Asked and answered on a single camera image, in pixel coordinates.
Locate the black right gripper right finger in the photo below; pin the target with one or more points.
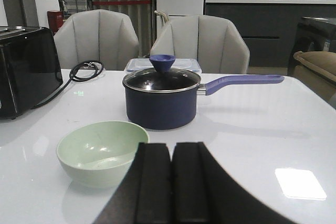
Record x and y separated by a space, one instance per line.
205 193

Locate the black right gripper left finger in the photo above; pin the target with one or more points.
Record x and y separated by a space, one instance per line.
144 195

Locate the light green bowl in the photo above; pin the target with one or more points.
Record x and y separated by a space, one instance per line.
99 155

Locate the dark blue saucepan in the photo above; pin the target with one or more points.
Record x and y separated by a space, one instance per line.
164 111

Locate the glass lid with blue knob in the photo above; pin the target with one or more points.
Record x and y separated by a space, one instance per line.
162 78

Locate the clear plastic food container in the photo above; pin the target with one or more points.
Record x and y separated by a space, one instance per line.
144 63

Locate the right beige chair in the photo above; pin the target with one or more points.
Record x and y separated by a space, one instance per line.
213 41

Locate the beige chair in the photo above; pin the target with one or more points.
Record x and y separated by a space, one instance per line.
102 35
213 41

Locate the left beige chair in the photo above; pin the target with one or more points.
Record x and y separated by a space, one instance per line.
102 35

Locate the brown cushioned seat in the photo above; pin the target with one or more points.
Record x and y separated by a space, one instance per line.
316 69

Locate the black toaster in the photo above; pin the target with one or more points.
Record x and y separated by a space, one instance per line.
30 68

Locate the grey kitchen counter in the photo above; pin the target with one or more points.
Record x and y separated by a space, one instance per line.
269 27

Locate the red box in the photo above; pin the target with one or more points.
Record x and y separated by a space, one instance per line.
55 20

